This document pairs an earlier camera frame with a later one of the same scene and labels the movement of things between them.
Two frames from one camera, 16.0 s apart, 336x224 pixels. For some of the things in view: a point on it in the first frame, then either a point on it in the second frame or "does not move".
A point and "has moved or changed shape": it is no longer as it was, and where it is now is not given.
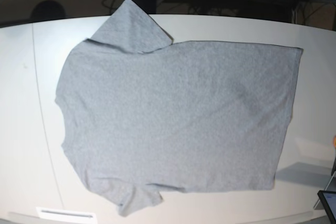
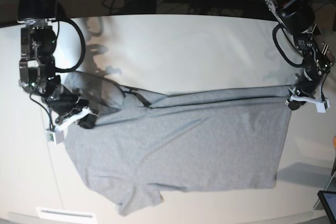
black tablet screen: [328, 199] does not move
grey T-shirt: [143, 115] has moved or changed shape
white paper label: [65, 214] does not move
